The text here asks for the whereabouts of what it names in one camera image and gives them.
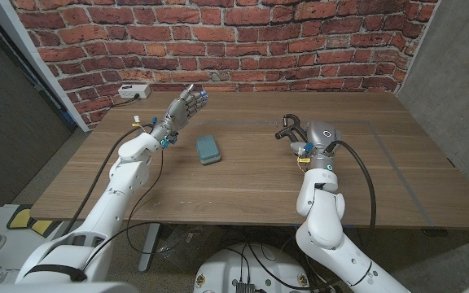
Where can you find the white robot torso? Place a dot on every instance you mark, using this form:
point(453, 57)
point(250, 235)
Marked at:
point(55, 288)

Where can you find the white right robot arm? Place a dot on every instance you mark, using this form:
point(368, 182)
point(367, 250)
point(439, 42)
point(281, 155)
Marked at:
point(324, 219)

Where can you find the white power strip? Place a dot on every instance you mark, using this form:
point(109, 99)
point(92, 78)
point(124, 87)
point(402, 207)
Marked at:
point(134, 90)

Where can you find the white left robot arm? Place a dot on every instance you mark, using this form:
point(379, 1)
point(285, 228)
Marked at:
point(116, 191)

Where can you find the teal rectangular sponge block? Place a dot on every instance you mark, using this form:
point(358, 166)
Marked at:
point(208, 148)

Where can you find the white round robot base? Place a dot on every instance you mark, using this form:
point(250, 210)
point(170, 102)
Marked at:
point(222, 268)

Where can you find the white table leg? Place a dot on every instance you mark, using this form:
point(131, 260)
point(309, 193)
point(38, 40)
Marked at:
point(149, 248)

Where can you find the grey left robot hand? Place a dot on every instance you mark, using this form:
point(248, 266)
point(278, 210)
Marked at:
point(179, 112)

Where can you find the white door frame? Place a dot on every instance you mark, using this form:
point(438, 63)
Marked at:
point(27, 53)

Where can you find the red brick print backdrop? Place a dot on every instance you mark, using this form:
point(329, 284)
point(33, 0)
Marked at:
point(238, 49)

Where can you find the black grip strengthener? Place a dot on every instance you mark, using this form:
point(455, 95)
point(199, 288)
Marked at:
point(283, 133)

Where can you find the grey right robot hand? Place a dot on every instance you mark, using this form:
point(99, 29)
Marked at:
point(322, 138)

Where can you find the dark door panel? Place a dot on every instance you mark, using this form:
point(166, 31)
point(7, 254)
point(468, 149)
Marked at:
point(10, 122)

